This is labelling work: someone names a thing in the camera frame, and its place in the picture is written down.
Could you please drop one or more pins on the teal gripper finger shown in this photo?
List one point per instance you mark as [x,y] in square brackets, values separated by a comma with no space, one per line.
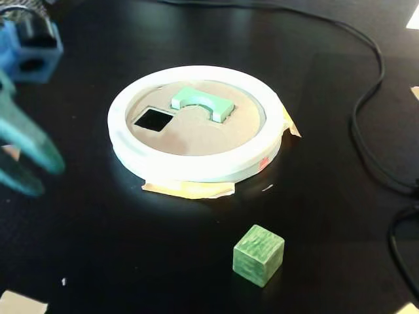
[23,180]
[36,144]

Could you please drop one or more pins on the blue mounted wrist camera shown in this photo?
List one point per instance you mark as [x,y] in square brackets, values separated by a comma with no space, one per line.
[49,65]

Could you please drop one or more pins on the small white scrap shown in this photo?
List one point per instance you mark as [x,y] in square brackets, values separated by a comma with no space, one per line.
[267,187]

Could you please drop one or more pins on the white round tray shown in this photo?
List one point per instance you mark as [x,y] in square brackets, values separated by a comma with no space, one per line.
[196,144]

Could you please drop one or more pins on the green wooden cube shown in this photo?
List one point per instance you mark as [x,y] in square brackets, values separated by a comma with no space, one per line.
[258,255]

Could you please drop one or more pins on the white paper corner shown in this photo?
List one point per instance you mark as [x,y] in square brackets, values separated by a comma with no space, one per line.
[414,18]

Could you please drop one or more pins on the wide yellow tape strip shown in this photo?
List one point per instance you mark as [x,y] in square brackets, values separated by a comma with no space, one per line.
[196,190]

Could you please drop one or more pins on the small yellow tape strip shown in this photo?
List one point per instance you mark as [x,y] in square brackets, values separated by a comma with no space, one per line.
[293,126]

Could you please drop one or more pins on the light green U-shaped block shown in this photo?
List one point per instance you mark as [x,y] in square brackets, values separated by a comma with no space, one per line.
[196,96]

